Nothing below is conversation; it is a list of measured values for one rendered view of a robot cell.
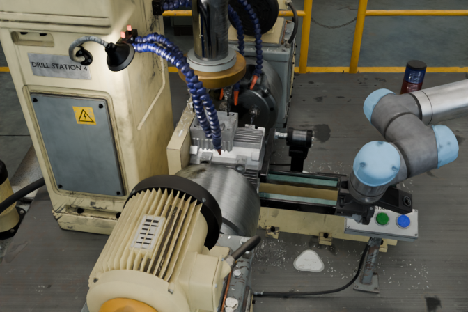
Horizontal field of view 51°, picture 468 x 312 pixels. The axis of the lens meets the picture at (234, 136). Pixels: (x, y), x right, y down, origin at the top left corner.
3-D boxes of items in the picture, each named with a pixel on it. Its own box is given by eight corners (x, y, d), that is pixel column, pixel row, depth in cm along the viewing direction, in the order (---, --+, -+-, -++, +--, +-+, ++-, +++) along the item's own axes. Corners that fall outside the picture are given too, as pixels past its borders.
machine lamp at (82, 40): (56, 88, 105) (42, 34, 98) (78, 63, 114) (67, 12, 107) (135, 95, 103) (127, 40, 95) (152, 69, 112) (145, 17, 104)
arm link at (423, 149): (428, 104, 95) (377, 123, 94) (464, 137, 86) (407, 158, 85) (427, 135, 100) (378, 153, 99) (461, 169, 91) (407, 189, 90)
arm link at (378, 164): (414, 168, 84) (368, 185, 84) (400, 189, 94) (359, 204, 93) (393, 130, 87) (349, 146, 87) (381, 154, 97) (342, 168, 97)
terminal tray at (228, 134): (191, 149, 140) (189, 129, 136) (199, 128, 148) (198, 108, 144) (232, 153, 138) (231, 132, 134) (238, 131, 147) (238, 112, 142)
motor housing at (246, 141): (191, 198, 145) (186, 147, 134) (205, 159, 161) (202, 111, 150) (257, 205, 143) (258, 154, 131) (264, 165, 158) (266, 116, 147)
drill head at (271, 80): (199, 153, 164) (195, 89, 149) (223, 92, 197) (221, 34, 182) (273, 161, 160) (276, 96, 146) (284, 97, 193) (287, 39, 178)
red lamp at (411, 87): (401, 95, 154) (404, 83, 151) (400, 86, 159) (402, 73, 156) (421, 97, 153) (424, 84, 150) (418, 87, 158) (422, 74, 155)
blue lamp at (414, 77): (404, 83, 151) (407, 69, 149) (402, 73, 156) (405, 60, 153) (424, 84, 150) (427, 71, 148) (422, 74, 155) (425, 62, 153)
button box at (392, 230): (342, 234, 122) (345, 228, 117) (345, 206, 125) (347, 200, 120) (414, 242, 120) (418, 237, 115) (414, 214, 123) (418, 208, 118)
